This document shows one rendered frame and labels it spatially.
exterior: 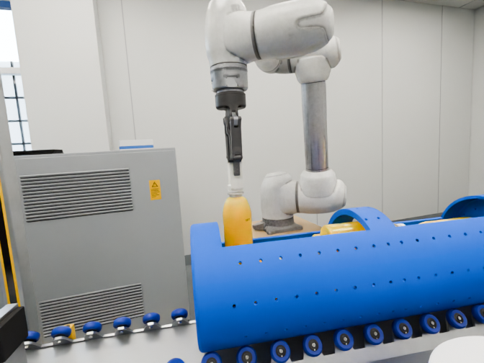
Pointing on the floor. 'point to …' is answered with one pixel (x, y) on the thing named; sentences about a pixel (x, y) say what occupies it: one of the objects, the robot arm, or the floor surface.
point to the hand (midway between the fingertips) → (235, 175)
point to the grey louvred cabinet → (103, 237)
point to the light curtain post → (14, 232)
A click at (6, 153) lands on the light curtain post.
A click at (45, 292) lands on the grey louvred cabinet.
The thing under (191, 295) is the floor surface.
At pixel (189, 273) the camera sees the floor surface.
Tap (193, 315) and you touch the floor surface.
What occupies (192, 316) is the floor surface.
